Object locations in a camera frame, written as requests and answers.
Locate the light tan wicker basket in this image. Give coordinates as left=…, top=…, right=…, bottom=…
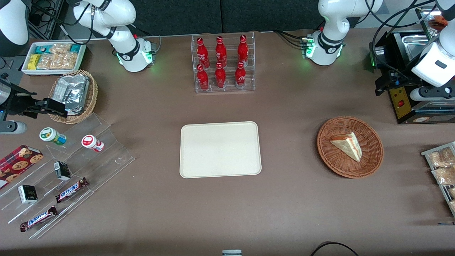
left=49, top=70, right=98, bottom=124

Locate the clear bag of nuts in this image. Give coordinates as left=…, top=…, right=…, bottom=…
left=37, top=53, right=57, bottom=70
left=50, top=43, right=71, bottom=56
left=53, top=53, right=78, bottom=70

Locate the brown round wicker basket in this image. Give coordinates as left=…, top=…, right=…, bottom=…
left=317, top=116, right=384, bottom=179

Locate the black looped cable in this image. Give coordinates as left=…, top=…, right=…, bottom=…
left=310, top=242, right=359, bottom=256

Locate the black base cable bundle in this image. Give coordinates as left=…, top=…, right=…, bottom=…
left=273, top=30, right=307, bottom=49

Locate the grey metal snack rack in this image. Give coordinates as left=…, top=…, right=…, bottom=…
left=421, top=142, right=455, bottom=217

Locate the black equipment rack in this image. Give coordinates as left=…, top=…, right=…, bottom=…
left=28, top=0, right=69, bottom=40

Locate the triangular sandwich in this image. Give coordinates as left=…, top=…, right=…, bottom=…
left=330, top=132, right=363, bottom=162

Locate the green lid yogurt cup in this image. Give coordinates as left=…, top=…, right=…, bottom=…
left=39, top=127, right=67, bottom=146

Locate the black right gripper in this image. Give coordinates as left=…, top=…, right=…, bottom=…
left=0, top=82, right=68, bottom=119

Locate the red cola bottle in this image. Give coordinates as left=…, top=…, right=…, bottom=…
left=215, top=36, right=228, bottom=68
left=215, top=62, right=227, bottom=89
left=197, top=64, right=209, bottom=91
left=237, top=34, right=249, bottom=66
left=196, top=37, right=210, bottom=70
left=235, top=61, right=247, bottom=88

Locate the cream plastic serving tray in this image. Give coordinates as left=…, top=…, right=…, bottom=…
left=180, top=121, right=262, bottom=178

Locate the steel warmer pan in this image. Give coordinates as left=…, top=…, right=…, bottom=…
left=403, top=35, right=433, bottom=62

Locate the red lid yogurt cup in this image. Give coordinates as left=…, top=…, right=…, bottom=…
left=81, top=134, right=105, bottom=153

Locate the red plaid cookie box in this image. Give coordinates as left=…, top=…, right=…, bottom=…
left=0, top=145, right=44, bottom=189

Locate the silver foil pouch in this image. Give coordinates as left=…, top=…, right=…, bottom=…
left=62, top=100, right=86, bottom=116
left=54, top=75, right=90, bottom=104

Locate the small black carton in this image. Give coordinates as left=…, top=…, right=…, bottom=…
left=54, top=161, right=71, bottom=181
left=18, top=185, right=38, bottom=204

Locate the white rectangular snack bin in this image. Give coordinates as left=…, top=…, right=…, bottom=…
left=21, top=42, right=87, bottom=76

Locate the clear acrylic stepped stand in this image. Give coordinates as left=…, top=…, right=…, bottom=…
left=0, top=113, right=135, bottom=239

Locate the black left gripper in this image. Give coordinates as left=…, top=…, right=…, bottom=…
left=375, top=59, right=427, bottom=97

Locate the black glass food warmer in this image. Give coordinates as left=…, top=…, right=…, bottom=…
left=369, top=5, right=455, bottom=125

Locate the red food piece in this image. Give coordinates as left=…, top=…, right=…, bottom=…
left=428, top=14, right=449, bottom=27

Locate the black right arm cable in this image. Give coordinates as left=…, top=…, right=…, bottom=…
left=31, top=0, right=109, bottom=45

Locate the brown Snickers bar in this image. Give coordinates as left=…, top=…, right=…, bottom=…
left=20, top=206, right=58, bottom=232
left=55, top=177, right=89, bottom=203

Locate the clear acrylic bottle rack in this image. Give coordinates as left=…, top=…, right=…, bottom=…
left=191, top=32, right=256, bottom=94

